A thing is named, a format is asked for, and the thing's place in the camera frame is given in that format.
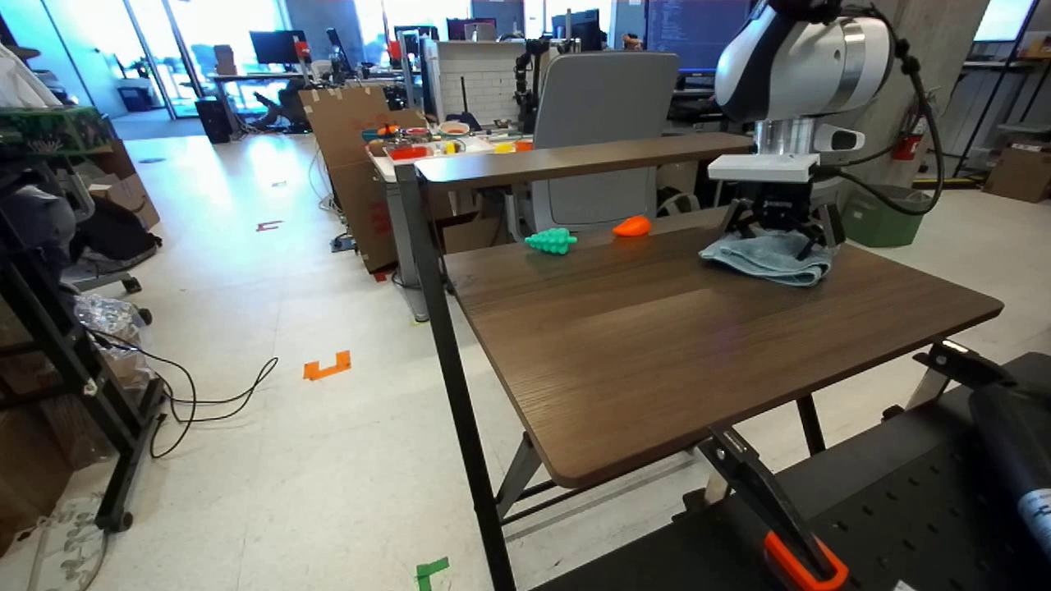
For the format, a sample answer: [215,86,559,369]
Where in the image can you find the black perforated base board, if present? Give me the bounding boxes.
[537,349,1051,591]

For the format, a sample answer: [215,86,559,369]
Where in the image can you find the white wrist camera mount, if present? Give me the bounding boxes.
[702,125,866,187]

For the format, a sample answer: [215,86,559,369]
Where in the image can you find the black floor cable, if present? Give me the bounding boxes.
[92,326,282,462]

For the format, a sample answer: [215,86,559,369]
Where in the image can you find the large blue monitor screen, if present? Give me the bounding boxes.
[640,0,735,77]

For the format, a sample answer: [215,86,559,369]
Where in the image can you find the green plastic toy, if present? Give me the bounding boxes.
[522,224,580,260]

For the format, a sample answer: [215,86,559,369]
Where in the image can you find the red toy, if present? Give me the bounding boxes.
[389,138,438,163]

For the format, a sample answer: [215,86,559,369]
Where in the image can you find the red fire extinguisher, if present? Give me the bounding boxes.
[888,129,928,163]

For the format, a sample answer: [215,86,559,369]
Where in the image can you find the large brown cardboard sheets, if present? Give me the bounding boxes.
[300,83,432,274]

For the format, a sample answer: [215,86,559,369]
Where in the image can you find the dark cylinder with blue patch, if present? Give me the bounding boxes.
[967,375,1051,561]

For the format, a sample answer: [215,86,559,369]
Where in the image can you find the black metal rack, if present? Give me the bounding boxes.
[0,208,175,538]

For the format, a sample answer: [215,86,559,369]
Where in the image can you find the long wooden bench table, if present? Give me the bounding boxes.
[370,129,759,322]

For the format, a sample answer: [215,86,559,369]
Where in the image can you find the black table frame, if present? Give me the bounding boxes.
[422,257,831,591]

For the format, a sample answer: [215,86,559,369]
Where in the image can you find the small dark monitor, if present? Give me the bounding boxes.
[247,25,312,65]

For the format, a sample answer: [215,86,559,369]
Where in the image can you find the grey office chair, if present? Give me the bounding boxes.
[530,48,682,234]

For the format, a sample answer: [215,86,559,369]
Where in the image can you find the brown cardboard box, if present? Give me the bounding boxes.
[981,144,1051,204]

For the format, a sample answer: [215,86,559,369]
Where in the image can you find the black metal shelf frame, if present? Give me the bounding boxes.
[951,0,1051,185]

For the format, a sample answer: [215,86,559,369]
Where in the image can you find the orange floor tape mark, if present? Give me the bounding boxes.
[300,349,354,383]

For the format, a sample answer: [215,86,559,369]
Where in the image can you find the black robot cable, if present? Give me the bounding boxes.
[825,5,951,224]

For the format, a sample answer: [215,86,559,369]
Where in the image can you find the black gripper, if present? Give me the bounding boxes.
[720,181,849,261]

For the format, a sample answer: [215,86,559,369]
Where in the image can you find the white desk partition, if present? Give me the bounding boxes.
[432,38,530,129]

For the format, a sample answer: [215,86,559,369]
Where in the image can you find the light blue towel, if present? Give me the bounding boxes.
[695,226,836,291]

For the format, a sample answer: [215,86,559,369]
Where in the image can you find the green storage bin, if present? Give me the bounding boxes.
[839,181,933,250]

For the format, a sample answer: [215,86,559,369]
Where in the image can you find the orange plastic toy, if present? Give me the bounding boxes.
[608,213,657,243]

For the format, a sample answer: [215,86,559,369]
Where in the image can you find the black trash bin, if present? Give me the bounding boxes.
[193,96,241,144]

